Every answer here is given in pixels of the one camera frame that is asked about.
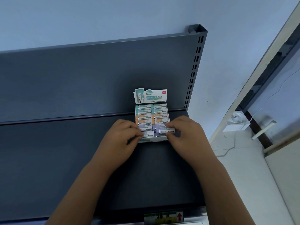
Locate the person's right hand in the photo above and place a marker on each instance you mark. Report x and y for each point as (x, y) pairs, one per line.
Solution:
(192, 142)

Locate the shelf label with red arrow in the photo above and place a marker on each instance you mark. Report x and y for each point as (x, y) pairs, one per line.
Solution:
(164, 217)

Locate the person's left forearm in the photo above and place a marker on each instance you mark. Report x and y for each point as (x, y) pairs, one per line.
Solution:
(79, 196)

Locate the white box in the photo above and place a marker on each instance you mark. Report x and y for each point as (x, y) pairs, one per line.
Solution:
(154, 96)

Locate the shelf front price rail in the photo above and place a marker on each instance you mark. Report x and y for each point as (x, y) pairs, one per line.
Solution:
(194, 215)

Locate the white power adapter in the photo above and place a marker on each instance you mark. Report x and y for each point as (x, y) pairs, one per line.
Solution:
(235, 125)

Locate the white door frame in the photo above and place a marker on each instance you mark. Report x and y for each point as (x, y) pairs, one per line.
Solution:
(257, 72)

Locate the dark grey shelf back panel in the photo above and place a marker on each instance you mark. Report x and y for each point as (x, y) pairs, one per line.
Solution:
(70, 86)

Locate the glass door with dark frame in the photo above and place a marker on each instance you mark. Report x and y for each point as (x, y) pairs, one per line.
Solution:
(281, 91)

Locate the person's right forearm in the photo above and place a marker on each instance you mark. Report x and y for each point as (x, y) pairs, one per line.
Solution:
(225, 196)

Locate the person's left hand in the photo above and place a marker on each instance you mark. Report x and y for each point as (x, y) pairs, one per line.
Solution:
(117, 147)

